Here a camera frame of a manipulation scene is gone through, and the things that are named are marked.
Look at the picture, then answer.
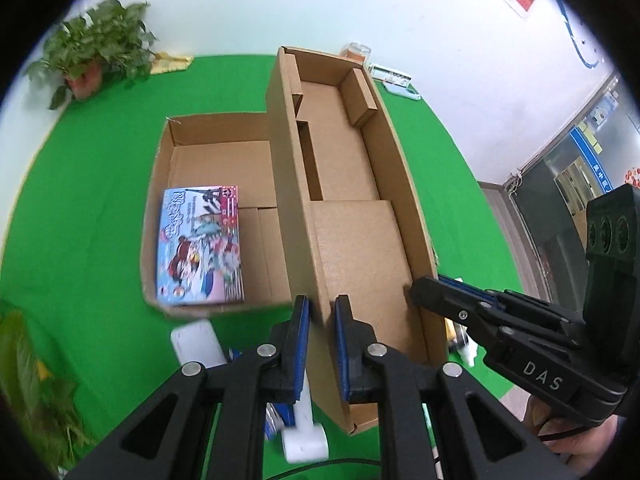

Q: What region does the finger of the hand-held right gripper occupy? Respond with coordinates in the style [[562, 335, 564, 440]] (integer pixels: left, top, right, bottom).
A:
[[406, 275, 512, 357], [439, 275, 588, 348]]

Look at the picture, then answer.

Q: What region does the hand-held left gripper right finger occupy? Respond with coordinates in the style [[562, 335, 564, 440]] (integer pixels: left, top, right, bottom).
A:
[[334, 294, 576, 480]]

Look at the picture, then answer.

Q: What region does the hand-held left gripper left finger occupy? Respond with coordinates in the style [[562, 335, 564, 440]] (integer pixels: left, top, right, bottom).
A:
[[65, 294, 314, 480]]

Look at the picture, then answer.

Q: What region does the cardboard box with inner flaps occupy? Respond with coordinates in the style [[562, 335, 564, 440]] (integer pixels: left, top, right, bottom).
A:
[[264, 46, 448, 435]]

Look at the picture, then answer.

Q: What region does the person's right hand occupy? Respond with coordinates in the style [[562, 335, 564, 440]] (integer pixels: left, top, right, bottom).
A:
[[525, 395, 621, 477]]

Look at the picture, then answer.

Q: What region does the white plastic bottle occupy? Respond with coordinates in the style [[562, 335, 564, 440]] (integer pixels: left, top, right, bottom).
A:
[[452, 325, 483, 366]]

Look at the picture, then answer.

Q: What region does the blue and white small box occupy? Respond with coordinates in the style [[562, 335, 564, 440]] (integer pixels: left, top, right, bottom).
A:
[[262, 402, 296, 443]]

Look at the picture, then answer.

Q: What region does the white cylinder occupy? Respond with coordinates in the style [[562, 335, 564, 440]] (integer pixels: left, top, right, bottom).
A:
[[280, 395, 330, 463]]

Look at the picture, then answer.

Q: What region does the white plastic case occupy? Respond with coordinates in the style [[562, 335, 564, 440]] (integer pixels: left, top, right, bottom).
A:
[[170, 319, 228, 368]]

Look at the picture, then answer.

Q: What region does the colourful cartoon toy box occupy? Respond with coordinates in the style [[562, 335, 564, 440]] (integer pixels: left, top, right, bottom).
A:
[[156, 185, 246, 306]]

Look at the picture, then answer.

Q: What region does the glass door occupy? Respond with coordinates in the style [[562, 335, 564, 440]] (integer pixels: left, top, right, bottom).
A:
[[480, 72, 640, 311]]

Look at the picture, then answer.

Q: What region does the blue door sign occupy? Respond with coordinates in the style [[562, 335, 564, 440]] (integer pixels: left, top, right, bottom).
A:
[[570, 127, 608, 191]]

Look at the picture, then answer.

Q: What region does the plain open cardboard box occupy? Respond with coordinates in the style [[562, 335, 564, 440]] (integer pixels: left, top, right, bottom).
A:
[[141, 112, 293, 322]]

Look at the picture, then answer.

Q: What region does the green tablecloth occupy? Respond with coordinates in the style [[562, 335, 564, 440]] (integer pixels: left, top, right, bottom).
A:
[[0, 54, 526, 480]]

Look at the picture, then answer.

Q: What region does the orange jar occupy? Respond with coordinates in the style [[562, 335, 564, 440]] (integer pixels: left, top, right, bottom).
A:
[[341, 41, 372, 67]]

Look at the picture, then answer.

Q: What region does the large-leaf green plant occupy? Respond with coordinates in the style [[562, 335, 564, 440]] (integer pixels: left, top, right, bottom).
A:
[[0, 300, 96, 471]]

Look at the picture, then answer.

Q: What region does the yellow cloth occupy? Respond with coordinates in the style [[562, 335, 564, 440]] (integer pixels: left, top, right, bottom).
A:
[[150, 51, 195, 75]]

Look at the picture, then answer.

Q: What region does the potted green plant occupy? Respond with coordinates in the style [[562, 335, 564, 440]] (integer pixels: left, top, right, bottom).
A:
[[25, 0, 158, 111]]

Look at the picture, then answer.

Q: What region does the blue wall cable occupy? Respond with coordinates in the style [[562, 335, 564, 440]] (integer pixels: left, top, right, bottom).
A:
[[556, 0, 600, 68]]

